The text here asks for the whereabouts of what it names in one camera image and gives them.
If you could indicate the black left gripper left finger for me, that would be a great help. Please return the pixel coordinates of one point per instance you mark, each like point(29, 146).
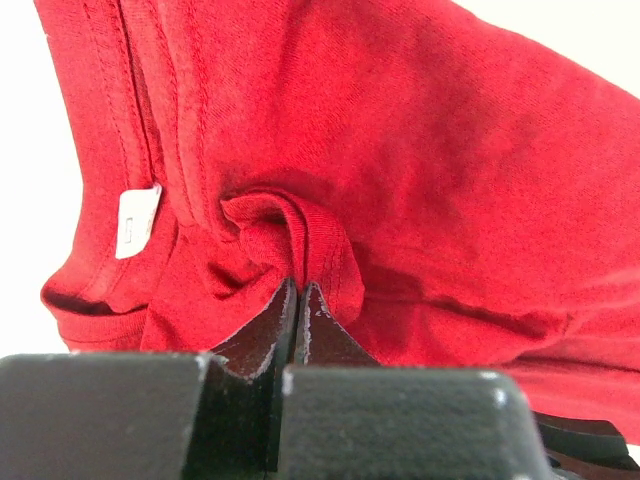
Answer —
point(210, 415)

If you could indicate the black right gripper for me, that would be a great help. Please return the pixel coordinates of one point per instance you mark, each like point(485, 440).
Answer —
point(585, 449)

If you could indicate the dark red t shirt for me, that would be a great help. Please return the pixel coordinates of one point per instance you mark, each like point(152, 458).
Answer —
point(462, 195)

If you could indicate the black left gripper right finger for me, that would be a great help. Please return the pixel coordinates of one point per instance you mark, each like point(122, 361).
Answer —
point(346, 417)

